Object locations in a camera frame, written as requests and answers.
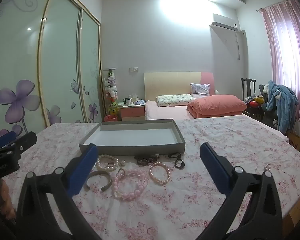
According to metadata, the person's left hand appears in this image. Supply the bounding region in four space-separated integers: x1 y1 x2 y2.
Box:
0 180 16 218

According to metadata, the brown cardboard box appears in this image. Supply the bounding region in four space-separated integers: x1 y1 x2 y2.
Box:
287 131 300 150

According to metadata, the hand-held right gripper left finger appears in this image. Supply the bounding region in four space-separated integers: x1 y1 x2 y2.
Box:
15 143 103 240

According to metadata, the dark brown bead bracelet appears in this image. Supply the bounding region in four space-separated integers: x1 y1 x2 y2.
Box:
134 154 161 166

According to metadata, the curtain rod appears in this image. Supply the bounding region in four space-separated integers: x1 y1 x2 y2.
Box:
256 2 275 12

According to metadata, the pink large bead bracelet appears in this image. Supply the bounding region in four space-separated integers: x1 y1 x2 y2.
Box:
111 168 148 202

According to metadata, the silver metal bangle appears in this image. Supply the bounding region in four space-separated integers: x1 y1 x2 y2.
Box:
84 170 113 192

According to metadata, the white pearl bracelet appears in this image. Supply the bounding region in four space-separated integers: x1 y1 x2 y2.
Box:
96 154 119 172

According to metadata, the purple printed pillow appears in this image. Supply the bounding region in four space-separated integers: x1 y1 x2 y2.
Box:
190 83 211 98

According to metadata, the beige pink headboard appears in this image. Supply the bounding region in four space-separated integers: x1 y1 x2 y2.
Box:
144 71 215 100

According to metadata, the plush toy tower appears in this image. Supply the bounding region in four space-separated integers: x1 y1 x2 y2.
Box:
103 67 119 117

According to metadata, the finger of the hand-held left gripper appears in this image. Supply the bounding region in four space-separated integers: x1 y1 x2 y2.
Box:
4 131 38 156
0 131 17 148

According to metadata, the red yellow toy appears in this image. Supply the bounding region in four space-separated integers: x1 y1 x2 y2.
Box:
247 96 264 108

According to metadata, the pink beige nightstand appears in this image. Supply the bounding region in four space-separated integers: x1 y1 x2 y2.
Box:
119 104 147 121

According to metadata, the air conditioner pipe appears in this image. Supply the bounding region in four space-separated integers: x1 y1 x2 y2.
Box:
236 29 247 60

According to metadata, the floral glass sliding wardrobe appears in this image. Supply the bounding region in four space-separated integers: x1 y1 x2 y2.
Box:
0 0 108 140

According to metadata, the folded coral quilt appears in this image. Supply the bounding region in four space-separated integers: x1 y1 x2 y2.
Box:
187 94 247 118

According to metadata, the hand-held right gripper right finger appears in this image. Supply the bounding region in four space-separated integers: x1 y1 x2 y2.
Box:
190 142 284 240

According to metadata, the grey shallow cardboard box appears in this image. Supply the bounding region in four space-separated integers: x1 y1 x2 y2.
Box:
79 119 186 158

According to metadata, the pink bed sheet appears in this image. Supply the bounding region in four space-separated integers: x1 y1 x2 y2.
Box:
145 100 289 140

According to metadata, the blue fleece garment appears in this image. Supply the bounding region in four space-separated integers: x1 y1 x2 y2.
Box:
265 80 299 134

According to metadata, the pink pearl bracelet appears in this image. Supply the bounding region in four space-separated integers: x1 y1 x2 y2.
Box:
149 162 171 186

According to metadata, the white air conditioner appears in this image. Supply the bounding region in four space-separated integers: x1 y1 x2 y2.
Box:
209 13 239 32

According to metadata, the dark wooden chair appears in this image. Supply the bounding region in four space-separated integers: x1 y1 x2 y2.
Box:
241 77 264 120

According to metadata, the pink curtain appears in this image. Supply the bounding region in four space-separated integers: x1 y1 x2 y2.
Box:
261 0 300 130

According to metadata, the white patterned pillow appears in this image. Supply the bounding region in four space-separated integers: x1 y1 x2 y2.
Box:
156 94 196 107

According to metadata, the black bead bracelet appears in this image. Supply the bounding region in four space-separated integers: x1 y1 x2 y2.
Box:
168 152 185 169

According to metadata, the pink floral sheet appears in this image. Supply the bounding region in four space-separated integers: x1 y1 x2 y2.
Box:
1 116 300 240

